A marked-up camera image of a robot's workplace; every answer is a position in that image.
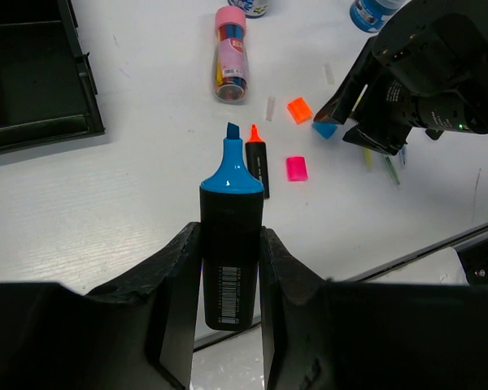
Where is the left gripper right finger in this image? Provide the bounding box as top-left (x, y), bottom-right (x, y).
top-left (259, 228), bottom-right (488, 389)

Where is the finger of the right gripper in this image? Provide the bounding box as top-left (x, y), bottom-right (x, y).
top-left (313, 38), bottom-right (374, 124)

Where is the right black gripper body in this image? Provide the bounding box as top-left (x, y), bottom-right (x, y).
top-left (341, 37), bottom-right (412, 156)

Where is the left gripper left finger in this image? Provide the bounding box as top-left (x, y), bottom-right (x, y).
top-left (0, 223), bottom-right (201, 389)

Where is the blue highlighter cap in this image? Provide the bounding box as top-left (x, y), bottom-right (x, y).
top-left (312, 122), bottom-right (338, 140)

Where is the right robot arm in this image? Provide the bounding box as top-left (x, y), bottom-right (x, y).
top-left (315, 1), bottom-right (488, 155)

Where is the blue pen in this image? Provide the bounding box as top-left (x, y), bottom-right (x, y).
top-left (399, 145), bottom-right (407, 167)

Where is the yellow pen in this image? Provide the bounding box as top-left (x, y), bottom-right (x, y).
top-left (362, 148), bottom-right (373, 170)

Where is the orange highlighter cap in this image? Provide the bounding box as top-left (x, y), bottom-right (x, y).
top-left (287, 97), bottom-right (313, 124)

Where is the clear pen cap middle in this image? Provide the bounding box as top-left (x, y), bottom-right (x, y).
top-left (323, 63), bottom-right (335, 85)

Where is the green pen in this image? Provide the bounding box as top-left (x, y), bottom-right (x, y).
top-left (383, 154), bottom-right (401, 186)

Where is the pink highlighter cap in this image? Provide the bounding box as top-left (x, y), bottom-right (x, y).
top-left (285, 156), bottom-right (308, 182)

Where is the orange highlighter marker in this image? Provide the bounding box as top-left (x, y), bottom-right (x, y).
top-left (245, 123), bottom-right (270, 199)

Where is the blue-lidded jar right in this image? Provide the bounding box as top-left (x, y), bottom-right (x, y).
top-left (349, 0), bottom-right (407, 33)

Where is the blue-lidded jar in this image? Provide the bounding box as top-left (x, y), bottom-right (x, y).
top-left (228, 0), bottom-right (270, 19)
top-left (349, 0), bottom-right (407, 33)

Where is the pink-capped clear tube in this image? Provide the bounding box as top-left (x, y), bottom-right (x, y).
top-left (213, 6), bottom-right (249, 103)

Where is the blue-lidded jar left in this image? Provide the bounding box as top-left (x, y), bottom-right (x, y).
top-left (228, 0), bottom-right (270, 19)

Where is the black four-compartment organizer tray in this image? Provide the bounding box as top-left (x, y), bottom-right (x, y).
top-left (0, 0), bottom-right (105, 154)

